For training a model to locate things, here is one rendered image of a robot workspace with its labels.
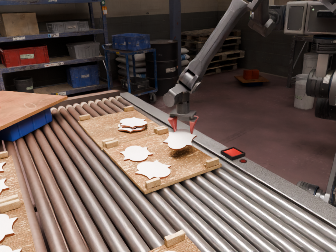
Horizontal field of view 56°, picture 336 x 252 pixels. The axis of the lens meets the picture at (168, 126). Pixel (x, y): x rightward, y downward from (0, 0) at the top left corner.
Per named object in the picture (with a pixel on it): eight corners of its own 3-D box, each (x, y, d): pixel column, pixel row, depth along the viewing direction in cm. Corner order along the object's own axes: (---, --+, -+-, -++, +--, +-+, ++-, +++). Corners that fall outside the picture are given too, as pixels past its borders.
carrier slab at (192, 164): (169, 134, 159) (169, 131, 159) (222, 167, 127) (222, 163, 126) (103, 151, 143) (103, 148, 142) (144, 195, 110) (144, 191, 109)
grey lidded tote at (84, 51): (92, 54, 587) (91, 40, 578) (102, 56, 561) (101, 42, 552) (67, 57, 558) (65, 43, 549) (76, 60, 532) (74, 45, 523)
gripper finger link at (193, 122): (194, 138, 132) (194, 117, 128) (178, 136, 134) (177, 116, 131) (199, 132, 138) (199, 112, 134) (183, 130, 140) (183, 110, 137)
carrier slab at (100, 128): (134, 111, 192) (134, 109, 192) (168, 134, 159) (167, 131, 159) (78, 123, 177) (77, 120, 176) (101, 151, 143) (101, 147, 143)
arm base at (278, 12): (281, 31, 156) (283, 5, 152) (275, 32, 150) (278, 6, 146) (264, 30, 161) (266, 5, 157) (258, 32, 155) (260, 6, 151)
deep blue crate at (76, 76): (93, 80, 606) (91, 61, 592) (100, 84, 573) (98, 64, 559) (67, 84, 583) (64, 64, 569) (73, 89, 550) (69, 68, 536)
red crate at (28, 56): (43, 59, 546) (41, 43, 536) (50, 63, 512) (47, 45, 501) (2, 64, 513) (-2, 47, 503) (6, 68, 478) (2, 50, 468)
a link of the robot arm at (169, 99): (203, 82, 124) (187, 69, 127) (186, 89, 116) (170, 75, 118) (190, 104, 132) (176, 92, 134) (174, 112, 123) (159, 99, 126)
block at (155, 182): (159, 182, 114) (159, 176, 113) (162, 185, 113) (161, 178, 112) (144, 187, 112) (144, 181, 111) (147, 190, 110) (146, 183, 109)
